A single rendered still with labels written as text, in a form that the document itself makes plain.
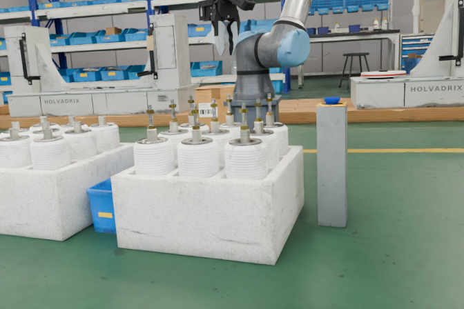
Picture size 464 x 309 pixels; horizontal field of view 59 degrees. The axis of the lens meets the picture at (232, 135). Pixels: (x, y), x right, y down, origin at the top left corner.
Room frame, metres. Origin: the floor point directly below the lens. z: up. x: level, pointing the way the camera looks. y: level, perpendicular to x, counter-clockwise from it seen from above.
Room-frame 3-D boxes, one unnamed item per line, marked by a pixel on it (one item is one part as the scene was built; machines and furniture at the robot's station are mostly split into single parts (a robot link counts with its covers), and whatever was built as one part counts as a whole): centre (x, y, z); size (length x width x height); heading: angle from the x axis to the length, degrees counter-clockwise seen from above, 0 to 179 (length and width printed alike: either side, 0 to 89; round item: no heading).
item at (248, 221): (1.06, 0.04, 0.09); 0.39 x 0.39 x 0.18; 71
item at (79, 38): (6.35, 2.07, 0.90); 0.50 x 0.38 x 0.21; 168
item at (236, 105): (1.47, -0.09, 0.15); 0.19 x 0.19 x 0.30; 77
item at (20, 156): (1.13, 0.60, 0.16); 0.10 x 0.10 x 0.18
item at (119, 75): (6.26, 1.63, 0.36); 0.50 x 0.38 x 0.21; 168
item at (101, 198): (1.17, 0.30, 0.06); 0.30 x 0.11 x 0.12; 161
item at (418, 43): (6.02, -2.68, 0.35); 0.59 x 0.47 x 0.69; 167
